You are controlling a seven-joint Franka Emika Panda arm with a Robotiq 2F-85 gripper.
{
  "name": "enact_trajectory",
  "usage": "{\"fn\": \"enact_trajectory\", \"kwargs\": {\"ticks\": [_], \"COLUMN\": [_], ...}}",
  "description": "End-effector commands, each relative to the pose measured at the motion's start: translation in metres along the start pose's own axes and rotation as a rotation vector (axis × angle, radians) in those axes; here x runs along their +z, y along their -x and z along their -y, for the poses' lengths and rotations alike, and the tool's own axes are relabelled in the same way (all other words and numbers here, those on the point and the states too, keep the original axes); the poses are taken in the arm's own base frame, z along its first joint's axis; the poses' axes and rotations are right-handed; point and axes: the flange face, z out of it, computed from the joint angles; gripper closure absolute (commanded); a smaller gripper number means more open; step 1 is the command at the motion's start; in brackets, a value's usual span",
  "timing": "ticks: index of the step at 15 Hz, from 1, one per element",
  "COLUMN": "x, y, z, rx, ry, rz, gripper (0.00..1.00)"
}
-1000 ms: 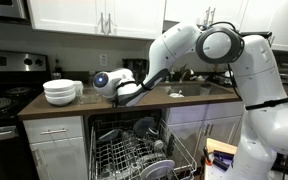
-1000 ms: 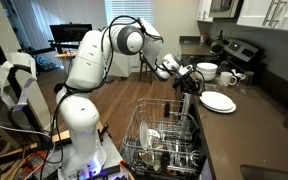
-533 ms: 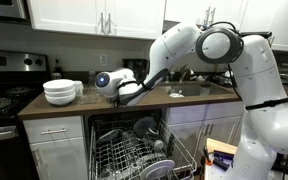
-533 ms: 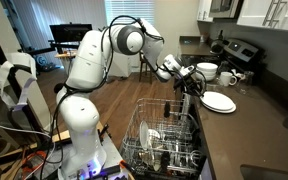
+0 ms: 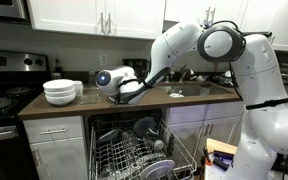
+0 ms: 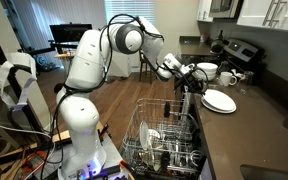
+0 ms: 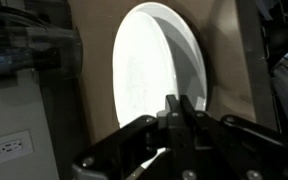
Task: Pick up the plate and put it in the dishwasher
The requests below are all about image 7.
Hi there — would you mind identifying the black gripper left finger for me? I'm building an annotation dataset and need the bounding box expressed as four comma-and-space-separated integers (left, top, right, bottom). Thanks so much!
71, 94, 185, 180

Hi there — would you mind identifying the white wall outlet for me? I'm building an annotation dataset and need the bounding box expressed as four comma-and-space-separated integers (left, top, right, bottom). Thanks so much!
0, 129, 35, 168

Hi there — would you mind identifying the white round plate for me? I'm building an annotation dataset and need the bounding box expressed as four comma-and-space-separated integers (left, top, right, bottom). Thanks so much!
140, 1, 213, 113
112, 6, 180, 169

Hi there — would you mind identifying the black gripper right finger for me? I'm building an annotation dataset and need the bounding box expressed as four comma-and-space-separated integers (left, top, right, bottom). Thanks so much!
180, 95, 288, 180

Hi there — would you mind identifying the translucent bluish dish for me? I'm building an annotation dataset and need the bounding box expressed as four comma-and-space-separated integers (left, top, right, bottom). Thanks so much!
272, 66, 288, 134

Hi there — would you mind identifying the dark translucent kitchen appliance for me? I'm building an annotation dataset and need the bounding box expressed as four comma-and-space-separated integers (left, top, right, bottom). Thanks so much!
0, 9, 84, 81

